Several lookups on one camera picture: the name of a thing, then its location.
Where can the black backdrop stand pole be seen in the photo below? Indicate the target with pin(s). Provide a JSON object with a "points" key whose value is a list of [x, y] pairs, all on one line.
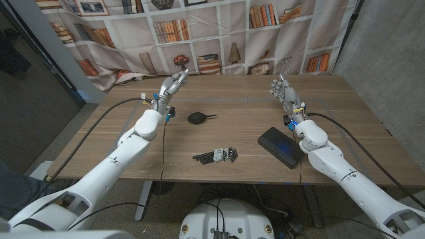
{"points": [[348, 31]]}

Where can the grey metal table leg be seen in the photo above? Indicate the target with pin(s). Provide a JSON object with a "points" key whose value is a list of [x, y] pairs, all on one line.
{"points": [[143, 200], [312, 206]]}

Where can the floor power strip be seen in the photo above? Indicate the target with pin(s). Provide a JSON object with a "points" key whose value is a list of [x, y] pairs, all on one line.
{"points": [[292, 229]]}

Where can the person in blue jeans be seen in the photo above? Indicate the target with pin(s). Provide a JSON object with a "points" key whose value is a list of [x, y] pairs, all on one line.
{"points": [[18, 189]]}

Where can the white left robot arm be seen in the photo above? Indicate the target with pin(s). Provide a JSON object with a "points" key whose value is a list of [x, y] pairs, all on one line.
{"points": [[106, 169]]}

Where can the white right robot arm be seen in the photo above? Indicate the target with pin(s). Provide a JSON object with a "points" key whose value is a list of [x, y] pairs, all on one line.
{"points": [[352, 181]]}

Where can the black hex key set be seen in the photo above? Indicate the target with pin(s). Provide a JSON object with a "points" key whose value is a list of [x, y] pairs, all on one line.
{"points": [[219, 155]]}

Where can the black rubber air blower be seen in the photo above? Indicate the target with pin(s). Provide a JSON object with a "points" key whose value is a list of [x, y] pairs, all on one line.
{"points": [[196, 118]]}

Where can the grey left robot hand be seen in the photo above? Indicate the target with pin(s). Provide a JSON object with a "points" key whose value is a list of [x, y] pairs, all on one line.
{"points": [[166, 94]]}

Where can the black rectangular case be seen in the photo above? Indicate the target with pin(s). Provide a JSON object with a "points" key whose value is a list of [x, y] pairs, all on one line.
{"points": [[279, 146]]}

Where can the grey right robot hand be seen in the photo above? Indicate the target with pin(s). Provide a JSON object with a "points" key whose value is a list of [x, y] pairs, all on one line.
{"points": [[289, 96]]}

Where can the printed bookshelf backdrop cloth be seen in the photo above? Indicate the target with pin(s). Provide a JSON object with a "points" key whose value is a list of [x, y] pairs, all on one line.
{"points": [[212, 36]]}

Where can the white robot torso base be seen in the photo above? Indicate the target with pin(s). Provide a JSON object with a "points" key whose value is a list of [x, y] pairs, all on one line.
{"points": [[229, 220]]}

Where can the black round floor base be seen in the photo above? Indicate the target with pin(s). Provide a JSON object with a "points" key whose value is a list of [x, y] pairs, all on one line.
{"points": [[162, 188]]}

